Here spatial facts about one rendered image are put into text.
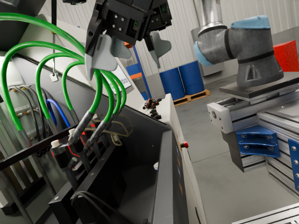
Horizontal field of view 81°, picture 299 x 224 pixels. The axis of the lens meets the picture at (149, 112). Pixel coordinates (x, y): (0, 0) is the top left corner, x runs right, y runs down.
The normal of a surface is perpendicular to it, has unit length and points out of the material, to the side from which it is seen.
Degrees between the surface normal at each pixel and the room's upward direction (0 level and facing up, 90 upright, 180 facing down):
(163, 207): 0
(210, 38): 76
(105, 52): 92
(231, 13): 90
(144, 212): 0
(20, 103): 90
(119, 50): 116
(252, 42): 90
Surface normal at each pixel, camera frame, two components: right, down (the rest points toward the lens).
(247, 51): -0.72, 0.38
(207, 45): -0.69, 0.12
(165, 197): -0.31, -0.92
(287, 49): 0.44, 0.07
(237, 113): 0.04, 0.22
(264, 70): -0.29, 0.00
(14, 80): 0.94, -0.27
